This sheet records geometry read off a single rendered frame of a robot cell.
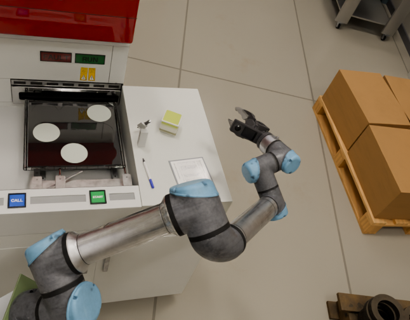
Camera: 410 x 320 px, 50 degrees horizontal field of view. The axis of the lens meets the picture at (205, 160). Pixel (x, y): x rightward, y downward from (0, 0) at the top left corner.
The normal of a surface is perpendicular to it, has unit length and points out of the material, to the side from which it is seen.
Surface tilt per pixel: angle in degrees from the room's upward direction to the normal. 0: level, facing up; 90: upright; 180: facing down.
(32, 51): 90
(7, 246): 90
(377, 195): 90
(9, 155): 0
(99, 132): 0
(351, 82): 0
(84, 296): 49
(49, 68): 90
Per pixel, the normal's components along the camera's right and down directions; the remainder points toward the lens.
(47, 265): -0.04, 0.07
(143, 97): 0.26, -0.62
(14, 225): 0.22, 0.78
